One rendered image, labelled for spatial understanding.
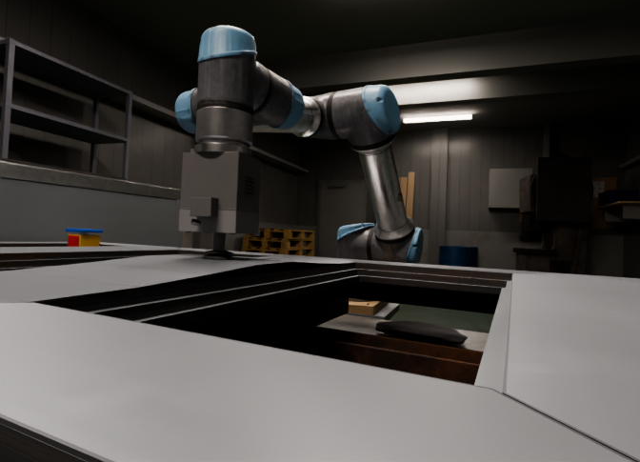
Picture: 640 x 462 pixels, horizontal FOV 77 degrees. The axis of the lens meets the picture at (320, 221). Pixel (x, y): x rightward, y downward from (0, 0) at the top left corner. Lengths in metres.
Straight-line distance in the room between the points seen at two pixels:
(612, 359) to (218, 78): 0.49
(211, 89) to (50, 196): 0.87
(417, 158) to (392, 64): 3.98
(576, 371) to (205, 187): 0.45
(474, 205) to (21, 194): 8.09
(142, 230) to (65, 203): 0.28
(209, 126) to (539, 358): 0.45
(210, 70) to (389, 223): 0.70
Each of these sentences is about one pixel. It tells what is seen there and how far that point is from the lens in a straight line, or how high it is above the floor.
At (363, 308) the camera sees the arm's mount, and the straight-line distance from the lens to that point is 1.15.
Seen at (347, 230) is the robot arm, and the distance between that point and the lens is 1.21.
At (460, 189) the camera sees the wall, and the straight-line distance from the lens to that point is 8.76.
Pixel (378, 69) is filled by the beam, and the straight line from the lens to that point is 5.27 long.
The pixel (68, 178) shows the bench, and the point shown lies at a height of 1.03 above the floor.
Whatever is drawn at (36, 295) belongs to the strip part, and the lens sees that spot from 0.33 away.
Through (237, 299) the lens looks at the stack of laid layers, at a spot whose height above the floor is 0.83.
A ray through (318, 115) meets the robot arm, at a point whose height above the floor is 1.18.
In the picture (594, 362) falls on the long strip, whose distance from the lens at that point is 0.21.
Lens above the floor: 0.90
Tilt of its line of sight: 2 degrees up
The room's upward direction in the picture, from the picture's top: 2 degrees clockwise
